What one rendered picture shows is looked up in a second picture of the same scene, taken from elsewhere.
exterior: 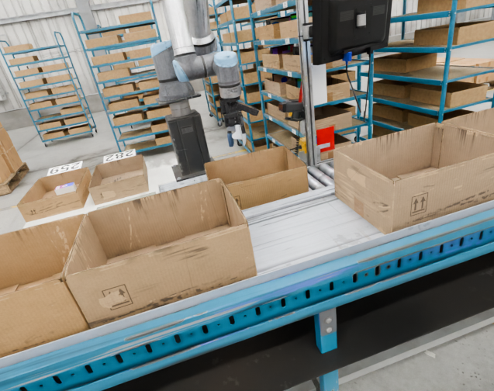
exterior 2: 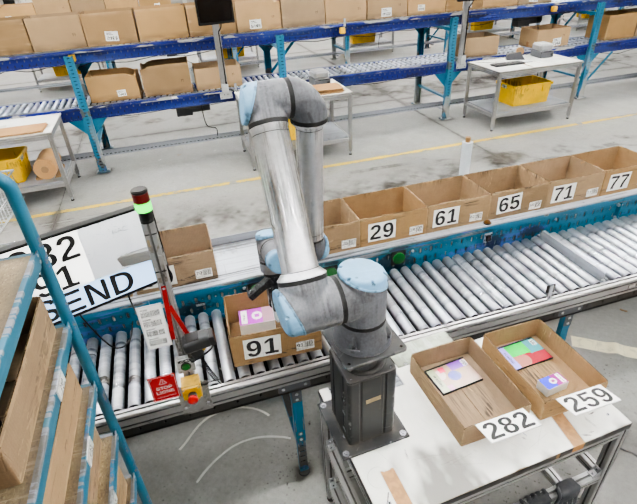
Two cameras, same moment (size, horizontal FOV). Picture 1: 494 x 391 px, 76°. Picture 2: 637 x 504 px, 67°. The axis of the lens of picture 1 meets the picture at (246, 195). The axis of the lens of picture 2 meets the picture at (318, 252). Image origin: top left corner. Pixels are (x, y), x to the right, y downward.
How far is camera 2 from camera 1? 3.06 m
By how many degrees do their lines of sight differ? 120
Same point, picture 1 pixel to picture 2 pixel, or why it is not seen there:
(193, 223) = not seen: hidden behind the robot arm
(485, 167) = not seen: hidden behind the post
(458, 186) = (171, 240)
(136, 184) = (420, 358)
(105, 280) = (329, 205)
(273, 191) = (257, 302)
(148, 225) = (334, 240)
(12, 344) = (364, 211)
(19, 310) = (357, 201)
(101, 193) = (458, 346)
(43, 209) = (516, 332)
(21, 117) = not seen: outside the picture
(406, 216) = (201, 242)
